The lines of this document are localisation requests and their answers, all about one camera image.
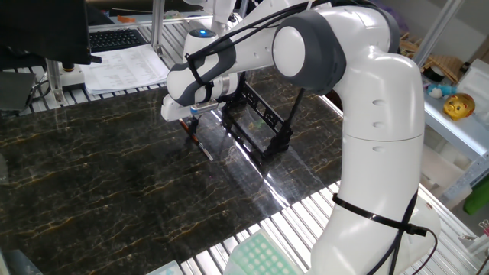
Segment aluminium diagonal strut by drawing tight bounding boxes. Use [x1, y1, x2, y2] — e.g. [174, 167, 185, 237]
[411, 0, 466, 69]

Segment white foam box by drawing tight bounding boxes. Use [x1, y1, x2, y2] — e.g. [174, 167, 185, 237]
[455, 58, 489, 112]

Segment gold piggy bank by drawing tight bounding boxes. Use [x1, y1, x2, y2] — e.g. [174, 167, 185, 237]
[442, 92, 477, 122]

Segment black computer keyboard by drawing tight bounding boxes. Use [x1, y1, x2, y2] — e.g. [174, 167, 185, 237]
[88, 27, 148, 53]

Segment green pipette tip box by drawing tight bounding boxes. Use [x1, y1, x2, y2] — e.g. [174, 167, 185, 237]
[224, 230, 305, 275]

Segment green plastic object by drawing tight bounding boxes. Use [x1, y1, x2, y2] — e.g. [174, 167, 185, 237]
[462, 177, 489, 216]

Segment brown calligraphy brush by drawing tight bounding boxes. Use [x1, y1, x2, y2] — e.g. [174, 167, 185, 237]
[178, 118, 215, 162]

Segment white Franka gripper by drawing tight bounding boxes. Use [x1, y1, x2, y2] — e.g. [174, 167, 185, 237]
[160, 93, 223, 138]

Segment grey metal shelf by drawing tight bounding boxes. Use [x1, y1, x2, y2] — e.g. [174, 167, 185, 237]
[422, 76, 489, 207]

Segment white paper stack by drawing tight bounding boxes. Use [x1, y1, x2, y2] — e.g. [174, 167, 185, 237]
[79, 43, 171, 96]

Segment black pen rack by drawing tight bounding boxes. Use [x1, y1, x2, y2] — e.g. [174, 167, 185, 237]
[219, 70, 306, 166]

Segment black monitor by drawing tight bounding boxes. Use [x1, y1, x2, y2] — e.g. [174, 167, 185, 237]
[0, 0, 103, 72]

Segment aluminium frame post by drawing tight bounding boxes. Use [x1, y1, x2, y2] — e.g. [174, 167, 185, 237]
[150, 0, 167, 55]

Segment silver blue wrist camera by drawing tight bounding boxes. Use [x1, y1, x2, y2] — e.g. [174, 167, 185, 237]
[189, 99, 220, 116]

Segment wooden pieces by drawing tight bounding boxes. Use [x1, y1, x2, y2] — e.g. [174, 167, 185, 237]
[397, 30, 423, 57]

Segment aluminium monitor stand post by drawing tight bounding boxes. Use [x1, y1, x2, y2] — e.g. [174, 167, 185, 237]
[44, 58, 66, 107]

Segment teal plastic box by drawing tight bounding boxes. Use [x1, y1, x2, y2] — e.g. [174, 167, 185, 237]
[0, 247, 44, 275]

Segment blue toy figure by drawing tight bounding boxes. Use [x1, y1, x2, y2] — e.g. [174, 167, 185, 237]
[426, 83, 458, 100]

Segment dark grey flat box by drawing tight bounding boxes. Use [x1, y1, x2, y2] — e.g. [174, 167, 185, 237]
[0, 71, 37, 113]

